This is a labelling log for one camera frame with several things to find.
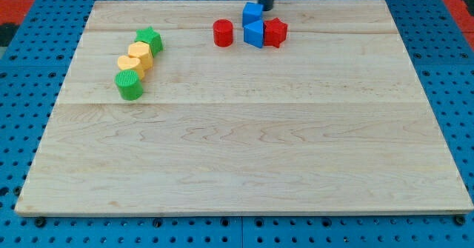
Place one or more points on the blue cube block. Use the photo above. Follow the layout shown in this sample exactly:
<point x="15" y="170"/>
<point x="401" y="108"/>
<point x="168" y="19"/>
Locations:
<point x="251" y="12"/>

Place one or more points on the light wooden board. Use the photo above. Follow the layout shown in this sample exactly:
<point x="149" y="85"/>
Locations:
<point x="333" y="122"/>

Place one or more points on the blue triangular prism block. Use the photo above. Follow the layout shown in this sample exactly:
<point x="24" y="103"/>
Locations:
<point x="254" y="33"/>

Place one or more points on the red cylinder block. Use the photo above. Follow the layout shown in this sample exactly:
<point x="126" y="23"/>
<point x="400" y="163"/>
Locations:
<point x="223" y="32"/>

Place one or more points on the red star block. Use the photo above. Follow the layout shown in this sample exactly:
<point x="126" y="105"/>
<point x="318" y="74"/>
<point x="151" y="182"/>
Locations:
<point x="275" y="32"/>

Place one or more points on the green cylinder block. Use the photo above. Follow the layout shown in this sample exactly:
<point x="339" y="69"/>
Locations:
<point x="128" y="84"/>

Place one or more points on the yellow hexagon block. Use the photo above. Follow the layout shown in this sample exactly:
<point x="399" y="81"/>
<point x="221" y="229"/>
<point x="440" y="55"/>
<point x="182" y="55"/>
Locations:
<point x="142" y="51"/>

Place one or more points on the green star block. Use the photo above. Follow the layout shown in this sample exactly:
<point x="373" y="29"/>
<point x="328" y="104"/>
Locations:
<point x="149" y="36"/>

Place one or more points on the yellow heart block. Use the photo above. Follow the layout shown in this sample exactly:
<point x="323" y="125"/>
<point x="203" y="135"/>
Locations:
<point x="130" y="63"/>

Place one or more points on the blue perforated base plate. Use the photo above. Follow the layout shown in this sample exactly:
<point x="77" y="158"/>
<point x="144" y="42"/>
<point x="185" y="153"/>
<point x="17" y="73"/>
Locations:
<point x="36" y="62"/>

